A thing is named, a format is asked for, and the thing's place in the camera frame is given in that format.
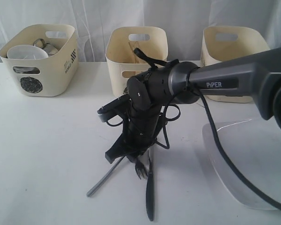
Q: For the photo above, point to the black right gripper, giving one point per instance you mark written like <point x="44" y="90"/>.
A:
<point x="140" y="131"/>

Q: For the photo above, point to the steel fork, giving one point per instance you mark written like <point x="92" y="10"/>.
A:
<point x="140" y="169"/>

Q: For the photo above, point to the steel spoon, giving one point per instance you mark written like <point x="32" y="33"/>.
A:
<point x="104" y="178"/>

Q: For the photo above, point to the steel table knife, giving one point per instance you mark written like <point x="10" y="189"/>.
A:
<point x="150" y="188"/>

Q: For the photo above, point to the steel mug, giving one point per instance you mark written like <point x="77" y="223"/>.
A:
<point x="47" y="47"/>

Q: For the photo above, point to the steel bowl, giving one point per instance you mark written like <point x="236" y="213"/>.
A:
<point x="26" y="70"/>

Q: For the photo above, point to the white ceramic bowl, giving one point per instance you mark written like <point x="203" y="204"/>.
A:
<point x="26" y="52"/>

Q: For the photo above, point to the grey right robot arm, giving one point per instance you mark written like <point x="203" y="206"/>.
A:
<point x="175" y="82"/>

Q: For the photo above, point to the cream bin with triangle mark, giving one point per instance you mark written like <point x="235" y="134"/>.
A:
<point x="121" y="60"/>

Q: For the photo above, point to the cream bin with circle mark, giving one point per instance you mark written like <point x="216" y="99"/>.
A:
<point x="56" y="72"/>

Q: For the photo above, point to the white square plate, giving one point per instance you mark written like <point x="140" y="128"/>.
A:
<point x="254" y="146"/>

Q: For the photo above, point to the cream bin with square mark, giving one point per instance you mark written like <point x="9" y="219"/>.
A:
<point x="223" y="43"/>

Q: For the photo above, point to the white backdrop curtain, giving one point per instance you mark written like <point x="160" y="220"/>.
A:
<point x="182" y="20"/>

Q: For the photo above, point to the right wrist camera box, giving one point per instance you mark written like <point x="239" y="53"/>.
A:
<point x="116" y="107"/>

